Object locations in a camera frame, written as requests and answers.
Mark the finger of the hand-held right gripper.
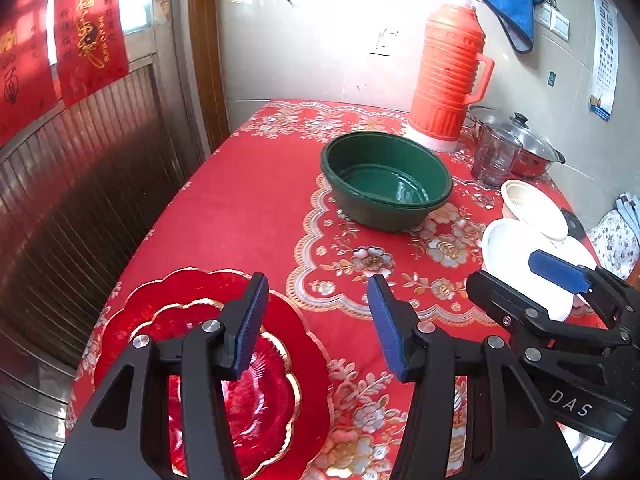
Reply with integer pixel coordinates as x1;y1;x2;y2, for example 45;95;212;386
466;270;626;348
528;249;640;331

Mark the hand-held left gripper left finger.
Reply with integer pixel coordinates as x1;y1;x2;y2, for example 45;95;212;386
52;272;271;480

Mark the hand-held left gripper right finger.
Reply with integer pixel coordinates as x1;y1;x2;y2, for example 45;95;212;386
366;273;581;480

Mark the white plate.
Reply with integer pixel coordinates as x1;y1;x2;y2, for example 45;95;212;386
481;219;573;322
550;235;598;311

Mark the cream colander bowl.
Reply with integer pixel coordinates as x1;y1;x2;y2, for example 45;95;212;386
501;179;569;242

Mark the large red scalloped glass plate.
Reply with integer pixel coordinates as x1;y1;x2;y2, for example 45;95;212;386
92;267;333;480

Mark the small red gold-rimmed glass plate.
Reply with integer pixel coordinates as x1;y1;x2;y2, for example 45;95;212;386
129;298;302;476

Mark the green plastic basin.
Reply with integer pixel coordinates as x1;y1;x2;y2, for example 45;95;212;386
320;131;453;233

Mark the black round lid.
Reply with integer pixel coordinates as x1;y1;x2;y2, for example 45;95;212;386
560;207;586;240

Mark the floral fabric cover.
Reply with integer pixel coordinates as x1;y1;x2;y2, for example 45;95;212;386
586;208;640;281

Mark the light blue folded cloth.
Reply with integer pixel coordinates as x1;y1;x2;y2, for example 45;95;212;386
615;192;640;221

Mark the stainless steel pot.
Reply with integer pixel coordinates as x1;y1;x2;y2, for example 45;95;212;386
467;106;566;179

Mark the clear glass cup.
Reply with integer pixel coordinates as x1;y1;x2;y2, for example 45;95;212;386
470;124;524;190

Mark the red floral tablecloth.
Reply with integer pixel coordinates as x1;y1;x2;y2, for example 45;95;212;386
65;100;616;480

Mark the glass pot lid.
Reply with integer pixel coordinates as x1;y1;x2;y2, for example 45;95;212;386
482;113;557;161

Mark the brown slatted door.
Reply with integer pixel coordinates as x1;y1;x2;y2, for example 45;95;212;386
0;55;211;461

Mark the eye chart poster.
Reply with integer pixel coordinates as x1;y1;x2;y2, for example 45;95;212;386
588;0;620;122

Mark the orange thermos flask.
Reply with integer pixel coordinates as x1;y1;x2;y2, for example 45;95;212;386
404;2;496;153

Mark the blue hanging cloth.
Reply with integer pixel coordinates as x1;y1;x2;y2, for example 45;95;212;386
476;0;543;54

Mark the red paper banner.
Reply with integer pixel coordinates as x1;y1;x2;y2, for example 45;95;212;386
52;0;130;107
0;0;58;146

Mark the wall switch panel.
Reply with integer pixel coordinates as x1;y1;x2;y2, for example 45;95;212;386
534;2;571;41

